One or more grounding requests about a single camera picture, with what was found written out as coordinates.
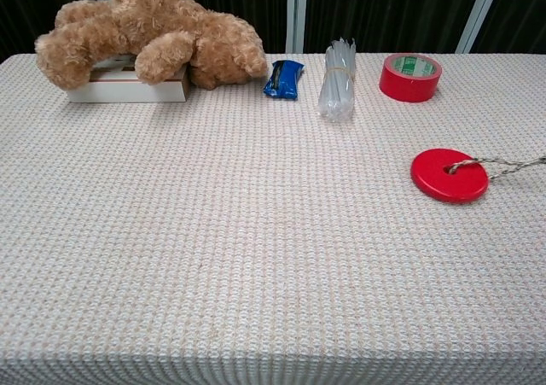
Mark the blue snack packet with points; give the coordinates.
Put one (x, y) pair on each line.
(283, 79)

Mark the brown plush teddy bear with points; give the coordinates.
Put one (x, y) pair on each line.
(170, 26)

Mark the white cardboard box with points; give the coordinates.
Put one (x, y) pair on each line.
(128, 91)

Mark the white frame post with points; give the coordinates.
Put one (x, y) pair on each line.
(480, 13)
(296, 13)

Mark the bundle of clear straws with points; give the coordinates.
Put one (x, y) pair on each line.
(338, 82)

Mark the red tape roll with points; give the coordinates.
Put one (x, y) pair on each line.
(405, 87)

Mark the woven beige tablecloth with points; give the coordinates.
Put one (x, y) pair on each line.
(273, 252)

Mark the red disc with hole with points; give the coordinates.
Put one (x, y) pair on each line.
(443, 186)

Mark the dark curtain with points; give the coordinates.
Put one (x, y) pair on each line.
(384, 9)

